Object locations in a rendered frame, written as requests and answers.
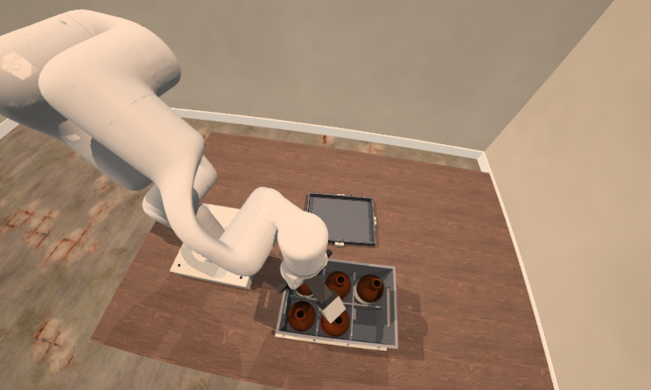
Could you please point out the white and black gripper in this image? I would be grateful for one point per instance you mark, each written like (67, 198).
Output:
(293, 281)

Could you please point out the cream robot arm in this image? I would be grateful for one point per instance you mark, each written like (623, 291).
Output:
(108, 86)

